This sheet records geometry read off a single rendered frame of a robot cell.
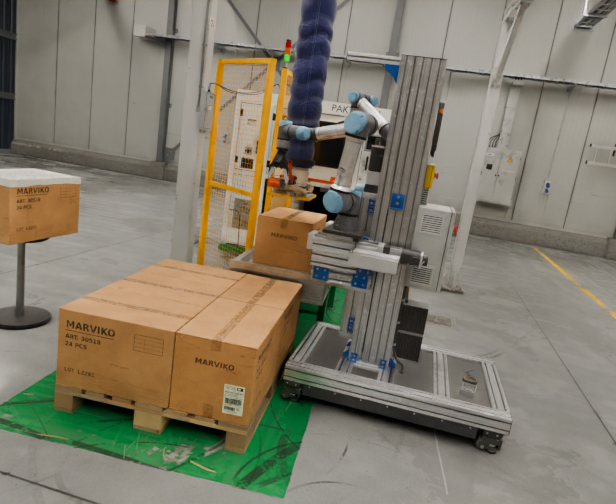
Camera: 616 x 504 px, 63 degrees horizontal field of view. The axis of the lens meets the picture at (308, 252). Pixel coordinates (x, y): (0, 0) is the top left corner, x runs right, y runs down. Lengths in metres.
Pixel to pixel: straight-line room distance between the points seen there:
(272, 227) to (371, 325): 1.01
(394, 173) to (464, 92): 9.34
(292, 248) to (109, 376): 1.52
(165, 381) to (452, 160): 10.28
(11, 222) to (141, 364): 1.38
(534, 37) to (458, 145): 2.65
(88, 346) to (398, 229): 1.76
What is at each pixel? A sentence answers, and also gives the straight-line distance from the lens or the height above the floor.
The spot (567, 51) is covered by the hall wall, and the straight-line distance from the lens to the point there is 12.62.
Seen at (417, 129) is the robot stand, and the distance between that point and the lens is 2.94.
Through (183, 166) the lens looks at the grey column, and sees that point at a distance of 4.40.
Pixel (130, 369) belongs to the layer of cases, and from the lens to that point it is 2.63.
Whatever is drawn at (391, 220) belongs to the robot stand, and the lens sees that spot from 2.96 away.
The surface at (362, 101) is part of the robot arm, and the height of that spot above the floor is 1.79.
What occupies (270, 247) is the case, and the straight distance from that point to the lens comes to 3.57.
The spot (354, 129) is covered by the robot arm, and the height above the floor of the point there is 1.59.
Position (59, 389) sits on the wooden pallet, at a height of 0.12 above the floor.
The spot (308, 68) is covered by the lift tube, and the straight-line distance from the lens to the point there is 3.45.
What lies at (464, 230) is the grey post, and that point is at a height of 0.75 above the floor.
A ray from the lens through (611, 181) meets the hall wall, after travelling 12.70.
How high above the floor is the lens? 1.49
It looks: 12 degrees down
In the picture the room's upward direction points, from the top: 9 degrees clockwise
